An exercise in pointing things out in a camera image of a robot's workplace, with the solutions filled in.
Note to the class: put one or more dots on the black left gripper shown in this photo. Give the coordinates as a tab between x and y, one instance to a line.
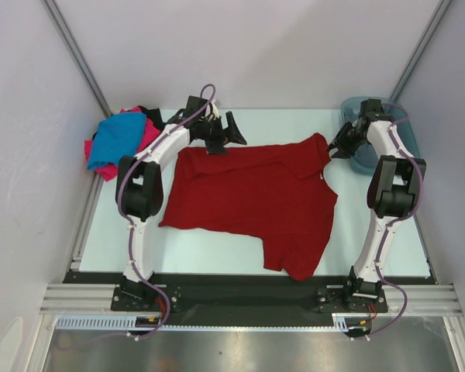
225	136

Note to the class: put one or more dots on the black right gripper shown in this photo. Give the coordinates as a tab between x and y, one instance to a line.
339	139

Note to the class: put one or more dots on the red t shirt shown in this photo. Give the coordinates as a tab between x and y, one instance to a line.
276	193

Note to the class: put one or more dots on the blue t shirt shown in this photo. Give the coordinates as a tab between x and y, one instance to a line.
118	136

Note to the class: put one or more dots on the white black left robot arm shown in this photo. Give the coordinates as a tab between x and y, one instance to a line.
139	193

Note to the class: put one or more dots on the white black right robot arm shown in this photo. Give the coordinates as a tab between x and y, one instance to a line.
393	196

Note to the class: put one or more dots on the grey t shirt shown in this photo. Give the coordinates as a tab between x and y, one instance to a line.
366	156

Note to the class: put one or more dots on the teal plastic basket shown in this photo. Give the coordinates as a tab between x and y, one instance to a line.
349	112

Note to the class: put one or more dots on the black folded t shirt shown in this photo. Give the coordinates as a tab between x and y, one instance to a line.
153	127

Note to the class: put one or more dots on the pink folded t shirt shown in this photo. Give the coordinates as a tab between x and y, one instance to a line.
108	172

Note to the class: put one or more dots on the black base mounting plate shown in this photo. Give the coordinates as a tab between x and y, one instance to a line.
234	300

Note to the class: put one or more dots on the right aluminium corner post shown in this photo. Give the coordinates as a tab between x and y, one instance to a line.
438	16

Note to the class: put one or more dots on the aluminium corner post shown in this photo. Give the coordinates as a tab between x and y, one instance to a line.
438	16
66	35

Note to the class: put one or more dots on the aluminium front frame rail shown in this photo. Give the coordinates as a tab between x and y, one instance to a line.
96	299

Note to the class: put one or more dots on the grey slotted cable duct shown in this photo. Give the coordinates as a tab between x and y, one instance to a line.
135	323

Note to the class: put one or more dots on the left aluminium corner post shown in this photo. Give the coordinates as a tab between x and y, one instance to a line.
66	35

